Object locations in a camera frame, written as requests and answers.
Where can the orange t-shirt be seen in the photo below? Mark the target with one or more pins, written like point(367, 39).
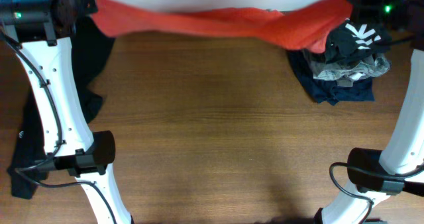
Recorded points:
point(306, 28)

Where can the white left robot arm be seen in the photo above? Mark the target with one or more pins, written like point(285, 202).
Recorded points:
point(39, 32)

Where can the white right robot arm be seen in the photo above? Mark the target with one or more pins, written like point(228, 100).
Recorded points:
point(376, 175)

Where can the navy blue garment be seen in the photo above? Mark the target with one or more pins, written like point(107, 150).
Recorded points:
point(329, 91)

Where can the grey patterned garment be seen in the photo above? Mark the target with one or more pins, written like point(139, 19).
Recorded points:
point(345, 74)

